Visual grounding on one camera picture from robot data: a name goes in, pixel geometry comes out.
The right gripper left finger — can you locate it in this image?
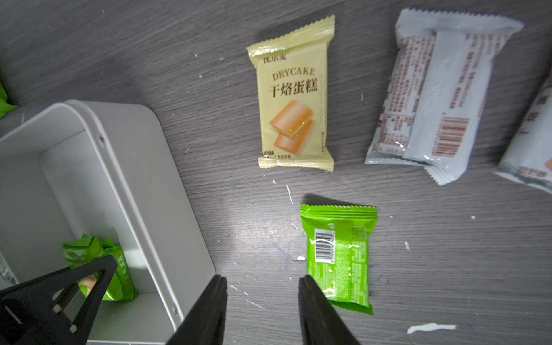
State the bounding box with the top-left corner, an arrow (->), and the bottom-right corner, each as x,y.
167,275 -> 228,345

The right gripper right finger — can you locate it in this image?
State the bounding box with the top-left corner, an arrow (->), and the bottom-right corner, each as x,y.
298,275 -> 360,345

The green cookie packet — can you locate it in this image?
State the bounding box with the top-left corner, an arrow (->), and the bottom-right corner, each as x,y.
0,83 -> 17,119
62,234 -> 138,302
300,204 -> 378,315

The white storage box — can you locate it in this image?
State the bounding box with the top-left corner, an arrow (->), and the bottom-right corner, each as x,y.
1,100 -> 215,344

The yellow cookie packet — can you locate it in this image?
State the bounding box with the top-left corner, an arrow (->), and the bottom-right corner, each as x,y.
247,15 -> 335,172

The white cookie packet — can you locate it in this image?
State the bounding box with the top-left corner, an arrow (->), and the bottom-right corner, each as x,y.
365,8 -> 523,185
495,77 -> 551,193

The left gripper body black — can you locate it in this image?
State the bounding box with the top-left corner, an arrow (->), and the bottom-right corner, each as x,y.
1,261 -> 105,344

